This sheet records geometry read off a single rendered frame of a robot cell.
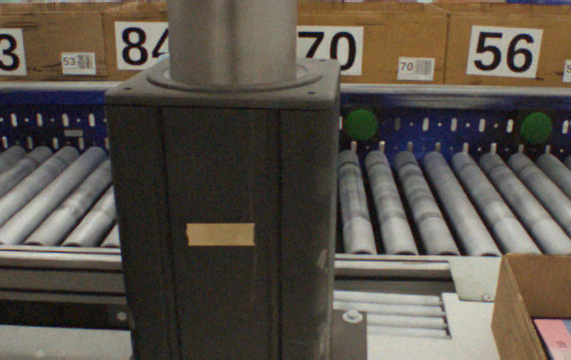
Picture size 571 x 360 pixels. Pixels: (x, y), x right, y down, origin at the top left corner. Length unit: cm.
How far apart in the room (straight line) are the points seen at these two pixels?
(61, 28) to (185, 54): 104
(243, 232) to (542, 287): 41
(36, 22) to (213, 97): 110
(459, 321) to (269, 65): 44
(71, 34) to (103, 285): 71
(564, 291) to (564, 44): 82
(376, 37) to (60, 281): 84
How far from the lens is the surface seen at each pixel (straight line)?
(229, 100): 45
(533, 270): 76
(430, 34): 142
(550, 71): 150
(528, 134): 144
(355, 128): 136
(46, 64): 154
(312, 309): 51
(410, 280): 92
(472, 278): 88
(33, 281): 101
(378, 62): 141
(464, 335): 76
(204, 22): 47
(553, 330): 74
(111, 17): 146
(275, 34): 48
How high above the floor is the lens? 118
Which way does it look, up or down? 21 degrees down
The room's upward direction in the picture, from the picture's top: straight up
